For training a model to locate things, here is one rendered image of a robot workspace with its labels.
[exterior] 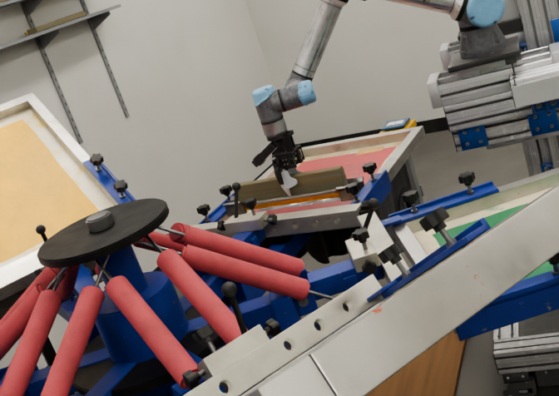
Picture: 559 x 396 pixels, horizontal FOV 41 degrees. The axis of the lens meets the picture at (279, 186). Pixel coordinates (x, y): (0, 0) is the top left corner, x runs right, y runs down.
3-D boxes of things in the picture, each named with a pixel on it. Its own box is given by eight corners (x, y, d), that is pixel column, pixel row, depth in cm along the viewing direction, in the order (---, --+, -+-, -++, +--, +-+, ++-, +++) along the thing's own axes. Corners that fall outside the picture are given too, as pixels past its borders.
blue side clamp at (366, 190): (378, 190, 248) (373, 171, 246) (392, 188, 246) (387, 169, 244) (348, 231, 224) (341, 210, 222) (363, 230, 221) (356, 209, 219)
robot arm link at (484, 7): (501, -12, 233) (329, -49, 231) (513, -8, 219) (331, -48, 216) (489, 27, 237) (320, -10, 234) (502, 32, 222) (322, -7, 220)
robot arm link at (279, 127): (257, 126, 239) (268, 118, 246) (261, 140, 240) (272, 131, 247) (277, 122, 235) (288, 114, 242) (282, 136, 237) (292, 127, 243)
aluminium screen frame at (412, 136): (293, 157, 315) (289, 149, 313) (425, 134, 285) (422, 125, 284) (199, 245, 250) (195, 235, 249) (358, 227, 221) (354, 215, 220)
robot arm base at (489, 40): (507, 40, 249) (501, 11, 246) (507, 50, 235) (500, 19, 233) (462, 51, 254) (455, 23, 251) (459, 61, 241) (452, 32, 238)
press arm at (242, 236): (249, 239, 229) (244, 224, 228) (266, 237, 226) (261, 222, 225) (223, 266, 215) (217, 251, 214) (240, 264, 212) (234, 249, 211)
